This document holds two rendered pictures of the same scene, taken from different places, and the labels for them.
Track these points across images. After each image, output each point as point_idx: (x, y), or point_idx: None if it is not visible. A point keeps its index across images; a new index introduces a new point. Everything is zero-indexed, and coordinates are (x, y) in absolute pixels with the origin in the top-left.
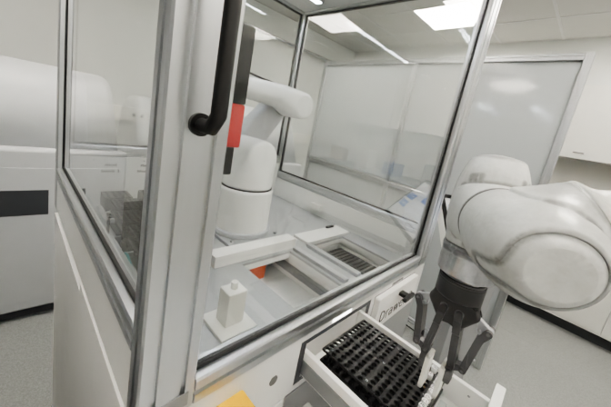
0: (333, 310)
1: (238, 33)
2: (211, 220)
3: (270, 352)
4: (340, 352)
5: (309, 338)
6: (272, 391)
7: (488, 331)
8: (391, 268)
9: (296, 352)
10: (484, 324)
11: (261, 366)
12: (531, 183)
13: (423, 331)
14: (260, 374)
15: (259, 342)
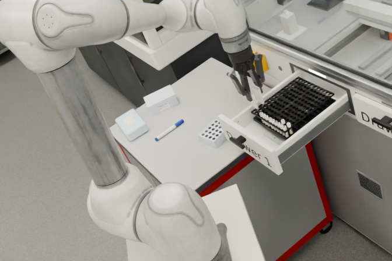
0: (303, 59)
1: None
2: None
3: (269, 48)
4: (296, 84)
5: (293, 64)
6: (282, 74)
7: (227, 72)
8: (380, 84)
9: (287, 64)
10: (230, 70)
11: (269, 52)
12: (207, 2)
13: (261, 77)
14: (270, 56)
15: (263, 38)
